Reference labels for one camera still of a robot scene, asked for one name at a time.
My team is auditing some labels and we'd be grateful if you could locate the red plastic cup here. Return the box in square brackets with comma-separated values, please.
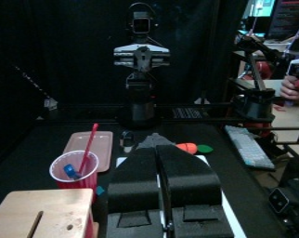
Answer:
[48, 150, 100, 191]

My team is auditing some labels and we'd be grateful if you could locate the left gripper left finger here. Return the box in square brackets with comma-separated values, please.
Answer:
[105, 148, 164, 238]

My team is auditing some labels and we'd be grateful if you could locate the white cutting board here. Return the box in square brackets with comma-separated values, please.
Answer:
[115, 153, 248, 238]

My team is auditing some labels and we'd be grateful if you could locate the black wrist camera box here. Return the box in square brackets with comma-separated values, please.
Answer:
[131, 11, 153, 35]

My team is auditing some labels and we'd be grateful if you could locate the person's hand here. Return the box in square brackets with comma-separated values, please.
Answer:
[279, 75, 299, 102]

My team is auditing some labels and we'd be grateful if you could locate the red drinking straw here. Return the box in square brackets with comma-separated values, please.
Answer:
[77, 123, 100, 178]

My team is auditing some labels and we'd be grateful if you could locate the grey computer keyboard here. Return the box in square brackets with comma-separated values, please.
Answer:
[223, 124, 277, 171]

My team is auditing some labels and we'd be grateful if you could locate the small black toy piece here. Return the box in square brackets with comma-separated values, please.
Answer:
[120, 130, 136, 147]

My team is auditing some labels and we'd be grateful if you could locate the white frame bracket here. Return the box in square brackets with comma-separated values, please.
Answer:
[44, 97, 60, 112]
[193, 97, 213, 106]

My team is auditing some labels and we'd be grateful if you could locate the black camera device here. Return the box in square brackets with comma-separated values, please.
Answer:
[267, 187, 291, 216]

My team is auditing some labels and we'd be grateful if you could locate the blue toy utensil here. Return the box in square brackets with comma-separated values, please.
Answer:
[63, 164, 83, 181]

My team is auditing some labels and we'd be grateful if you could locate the pink plastic tray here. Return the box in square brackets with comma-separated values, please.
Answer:
[63, 130, 115, 173]

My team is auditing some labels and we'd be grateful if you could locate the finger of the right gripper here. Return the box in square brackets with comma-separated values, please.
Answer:
[143, 46, 153, 73]
[132, 46, 145, 73]

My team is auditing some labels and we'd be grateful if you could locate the orange toy carrot green leaf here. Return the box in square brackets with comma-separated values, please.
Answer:
[175, 142, 215, 155]

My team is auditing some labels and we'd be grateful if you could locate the white leader gripper handle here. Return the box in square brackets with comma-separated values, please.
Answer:
[284, 57, 299, 89]

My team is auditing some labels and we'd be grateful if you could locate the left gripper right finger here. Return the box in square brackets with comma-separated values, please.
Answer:
[155, 144, 236, 238]

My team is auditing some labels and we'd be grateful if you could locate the bright computer monitor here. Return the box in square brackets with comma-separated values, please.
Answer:
[241, 0, 277, 19]

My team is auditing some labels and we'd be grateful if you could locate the wooden box with slot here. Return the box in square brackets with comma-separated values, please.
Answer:
[0, 188, 96, 238]

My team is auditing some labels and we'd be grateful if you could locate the dark computer monitor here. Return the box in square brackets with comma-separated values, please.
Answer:
[265, 0, 299, 42]

